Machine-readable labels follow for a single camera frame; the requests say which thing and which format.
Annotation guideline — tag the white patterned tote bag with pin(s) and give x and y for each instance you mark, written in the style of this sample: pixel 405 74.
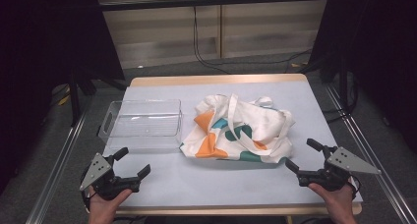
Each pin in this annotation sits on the white patterned tote bag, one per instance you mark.
pixel 259 119

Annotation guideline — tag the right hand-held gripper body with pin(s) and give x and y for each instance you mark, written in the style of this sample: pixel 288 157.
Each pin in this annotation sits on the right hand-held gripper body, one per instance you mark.
pixel 344 163

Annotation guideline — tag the black horizontal bar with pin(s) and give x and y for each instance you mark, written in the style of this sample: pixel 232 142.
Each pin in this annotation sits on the black horizontal bar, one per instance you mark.
pixel 213 2

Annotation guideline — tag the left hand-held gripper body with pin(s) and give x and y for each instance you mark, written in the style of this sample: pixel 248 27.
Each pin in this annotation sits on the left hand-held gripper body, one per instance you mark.
pixel 105 181

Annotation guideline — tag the clear plastic container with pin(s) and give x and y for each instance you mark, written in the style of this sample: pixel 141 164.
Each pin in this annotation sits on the clear plastic container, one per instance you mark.
pixel 144 125

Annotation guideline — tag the person's left hand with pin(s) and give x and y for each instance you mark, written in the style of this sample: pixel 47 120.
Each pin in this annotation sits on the person's left hand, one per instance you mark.
pixel 105 209

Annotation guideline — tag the black curtain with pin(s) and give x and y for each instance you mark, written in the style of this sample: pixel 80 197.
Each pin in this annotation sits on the black curtain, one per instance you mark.
pixel 380 47
pixel 39 53

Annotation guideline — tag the metal floor rail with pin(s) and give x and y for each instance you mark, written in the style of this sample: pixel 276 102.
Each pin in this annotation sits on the metal floor rail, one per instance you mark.
pixel 55 175
pixel 370 145

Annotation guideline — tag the person's right hand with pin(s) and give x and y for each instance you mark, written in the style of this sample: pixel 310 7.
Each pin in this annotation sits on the person's right hand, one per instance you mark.
pixel 339 204

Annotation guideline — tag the black stand leg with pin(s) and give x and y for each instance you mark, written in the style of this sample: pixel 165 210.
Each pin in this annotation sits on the black stand leg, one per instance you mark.
pixel 344 86
pixel 74 99

